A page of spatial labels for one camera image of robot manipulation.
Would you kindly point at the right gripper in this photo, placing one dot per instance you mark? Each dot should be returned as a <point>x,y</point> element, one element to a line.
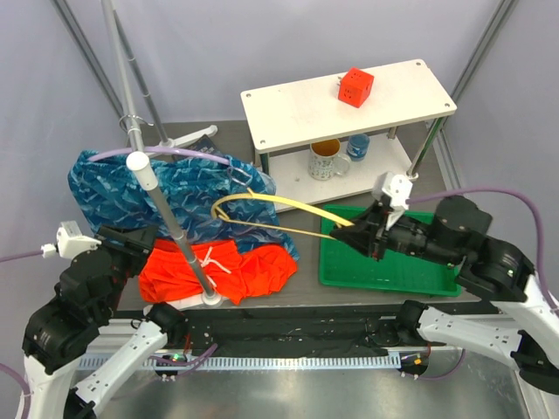
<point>368,237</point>

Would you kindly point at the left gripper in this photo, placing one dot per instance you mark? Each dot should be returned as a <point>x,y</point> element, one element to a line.
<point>138,241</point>

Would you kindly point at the orange shorts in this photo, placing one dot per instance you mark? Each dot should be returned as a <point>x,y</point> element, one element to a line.
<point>168,277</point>

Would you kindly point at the yellow clothes hanger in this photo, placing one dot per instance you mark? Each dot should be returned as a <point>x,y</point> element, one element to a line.
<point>218,213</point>

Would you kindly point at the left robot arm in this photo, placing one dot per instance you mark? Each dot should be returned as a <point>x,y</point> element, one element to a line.
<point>86,297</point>

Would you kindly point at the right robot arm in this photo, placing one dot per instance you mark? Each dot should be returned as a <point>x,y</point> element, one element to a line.
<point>489,268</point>

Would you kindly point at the blue patterned shorts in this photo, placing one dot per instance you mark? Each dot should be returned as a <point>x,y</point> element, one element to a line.
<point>108,193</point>

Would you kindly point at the purple clothes hanger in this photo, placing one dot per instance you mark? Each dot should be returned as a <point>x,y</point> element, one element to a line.
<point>161,152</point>

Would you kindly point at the green plastic tray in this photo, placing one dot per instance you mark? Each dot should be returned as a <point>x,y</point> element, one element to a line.
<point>341,266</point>

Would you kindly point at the white patterned mug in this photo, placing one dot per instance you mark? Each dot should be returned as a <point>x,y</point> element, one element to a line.
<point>326,160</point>

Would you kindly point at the blue cup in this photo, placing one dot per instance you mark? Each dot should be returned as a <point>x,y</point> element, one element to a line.
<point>357,146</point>

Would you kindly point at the white two-tier shelf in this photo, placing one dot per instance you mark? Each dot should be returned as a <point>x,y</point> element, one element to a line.
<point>285,119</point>

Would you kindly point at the dark blue book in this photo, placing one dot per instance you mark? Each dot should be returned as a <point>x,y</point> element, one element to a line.
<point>205,145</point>

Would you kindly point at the red cube power socket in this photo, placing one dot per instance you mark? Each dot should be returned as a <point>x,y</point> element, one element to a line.
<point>355,87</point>

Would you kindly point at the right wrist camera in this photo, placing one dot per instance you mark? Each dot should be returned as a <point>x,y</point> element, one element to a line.
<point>391,192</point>

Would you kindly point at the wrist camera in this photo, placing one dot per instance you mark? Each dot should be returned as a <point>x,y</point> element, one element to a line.
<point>391,192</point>
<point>70,242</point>

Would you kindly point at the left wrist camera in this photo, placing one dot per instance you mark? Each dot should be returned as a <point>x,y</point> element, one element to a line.
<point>70,242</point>

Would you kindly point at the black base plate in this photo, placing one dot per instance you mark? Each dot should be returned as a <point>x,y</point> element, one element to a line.
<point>292,332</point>

